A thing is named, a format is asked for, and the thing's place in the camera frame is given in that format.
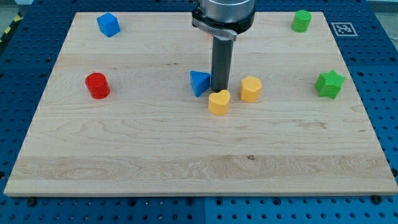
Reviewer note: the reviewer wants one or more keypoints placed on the yellow hexagon block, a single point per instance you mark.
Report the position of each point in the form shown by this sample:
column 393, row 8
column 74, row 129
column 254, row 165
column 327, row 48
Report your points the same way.
column 250, row 89

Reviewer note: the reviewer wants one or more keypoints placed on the blue triangle block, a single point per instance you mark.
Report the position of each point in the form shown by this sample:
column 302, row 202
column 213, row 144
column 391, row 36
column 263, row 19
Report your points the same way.
column 200, row 82

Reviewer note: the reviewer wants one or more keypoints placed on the blue cube block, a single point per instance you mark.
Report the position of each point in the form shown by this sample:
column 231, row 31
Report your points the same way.
column 108, row 24

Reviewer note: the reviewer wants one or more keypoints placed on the wooden board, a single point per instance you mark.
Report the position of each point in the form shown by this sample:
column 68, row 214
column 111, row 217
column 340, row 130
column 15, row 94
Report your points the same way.
column 152, row 137

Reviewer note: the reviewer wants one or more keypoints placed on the green cylinder block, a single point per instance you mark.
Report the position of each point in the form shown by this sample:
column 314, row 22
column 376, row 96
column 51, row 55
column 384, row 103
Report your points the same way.
column 301, row 21

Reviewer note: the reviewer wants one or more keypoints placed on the green star block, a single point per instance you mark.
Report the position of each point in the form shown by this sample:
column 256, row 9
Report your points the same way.
column 329, row 84

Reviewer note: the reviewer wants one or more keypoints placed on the white fiducial marker tag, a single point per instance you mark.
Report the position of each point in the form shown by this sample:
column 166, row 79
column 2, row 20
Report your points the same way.
column 344, row 29

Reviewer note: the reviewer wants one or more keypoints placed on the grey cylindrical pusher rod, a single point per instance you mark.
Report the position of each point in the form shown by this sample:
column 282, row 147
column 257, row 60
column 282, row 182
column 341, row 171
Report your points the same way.
column 221, row 63

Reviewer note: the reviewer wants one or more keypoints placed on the red cylinder block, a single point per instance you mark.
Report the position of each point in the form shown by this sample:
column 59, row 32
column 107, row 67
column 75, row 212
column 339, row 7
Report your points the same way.
column 97, row 85

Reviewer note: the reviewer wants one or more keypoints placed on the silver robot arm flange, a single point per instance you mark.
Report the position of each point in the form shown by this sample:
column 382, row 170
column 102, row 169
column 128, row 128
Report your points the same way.
column 224, row 19

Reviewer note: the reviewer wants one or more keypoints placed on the yellow heart block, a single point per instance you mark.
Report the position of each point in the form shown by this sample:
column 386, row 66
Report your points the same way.
column 218, row 103

